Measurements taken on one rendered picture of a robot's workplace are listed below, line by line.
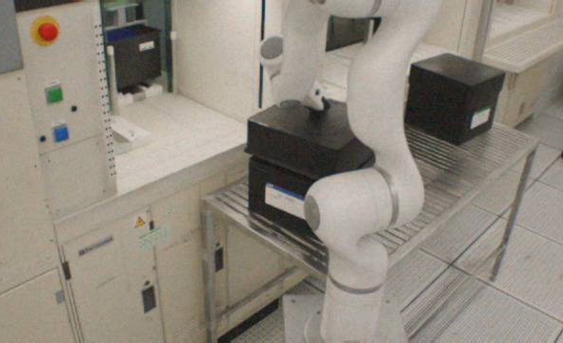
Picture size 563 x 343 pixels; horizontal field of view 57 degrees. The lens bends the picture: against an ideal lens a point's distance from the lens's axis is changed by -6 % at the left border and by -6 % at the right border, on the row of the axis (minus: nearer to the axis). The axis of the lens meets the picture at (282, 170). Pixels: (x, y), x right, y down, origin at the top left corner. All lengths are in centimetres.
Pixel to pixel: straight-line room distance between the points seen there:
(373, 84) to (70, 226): 90
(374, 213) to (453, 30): 209
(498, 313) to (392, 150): 174
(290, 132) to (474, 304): 148
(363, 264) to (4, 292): 91
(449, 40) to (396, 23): 208
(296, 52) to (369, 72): 29
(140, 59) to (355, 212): 129
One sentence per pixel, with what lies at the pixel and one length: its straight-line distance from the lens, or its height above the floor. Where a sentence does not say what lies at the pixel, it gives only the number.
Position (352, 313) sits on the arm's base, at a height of 89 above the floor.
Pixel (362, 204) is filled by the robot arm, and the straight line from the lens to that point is 96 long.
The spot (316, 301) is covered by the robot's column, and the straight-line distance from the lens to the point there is 134.
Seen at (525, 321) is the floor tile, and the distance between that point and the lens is 263.
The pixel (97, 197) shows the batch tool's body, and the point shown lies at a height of 88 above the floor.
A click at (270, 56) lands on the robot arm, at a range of 125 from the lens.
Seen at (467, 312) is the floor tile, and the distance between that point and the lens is 257.
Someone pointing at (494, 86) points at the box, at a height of 97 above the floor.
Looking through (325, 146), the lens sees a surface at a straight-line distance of 137.
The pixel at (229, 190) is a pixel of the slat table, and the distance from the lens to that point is 173.
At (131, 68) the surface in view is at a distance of 206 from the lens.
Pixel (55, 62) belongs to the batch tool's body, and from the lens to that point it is 132.
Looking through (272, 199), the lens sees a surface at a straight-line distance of 155.
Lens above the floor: 168
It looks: 30 degrees down
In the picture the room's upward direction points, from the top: 3 degrees clockwise
